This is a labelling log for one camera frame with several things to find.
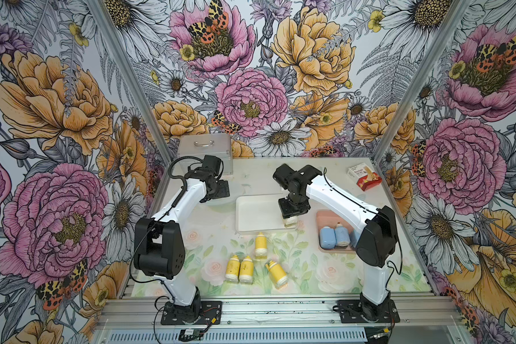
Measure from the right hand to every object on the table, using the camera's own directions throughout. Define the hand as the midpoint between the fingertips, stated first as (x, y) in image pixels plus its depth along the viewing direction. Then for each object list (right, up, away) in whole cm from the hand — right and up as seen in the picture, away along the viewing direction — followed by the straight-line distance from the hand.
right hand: (291, 219), depth 82 cm
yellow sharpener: (0, -1, 0) cm, 1 cm away
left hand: (-31, +7, +8) cm, 32 cm away
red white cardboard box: (+40, +16, +26) cm, 50 cm away
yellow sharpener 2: (-12, -11, 0) cm, 16 cm away
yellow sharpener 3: (-21, -17, -6) cm, 28 cm away
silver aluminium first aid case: (-42, +31, +25) cm, 58 cm away
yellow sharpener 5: (-6, -18, -6) cm, 20 cm away
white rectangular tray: (-12, -1, +18) cm, 22 cm away
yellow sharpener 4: (-16, -17, -6) cm, 24 cm away
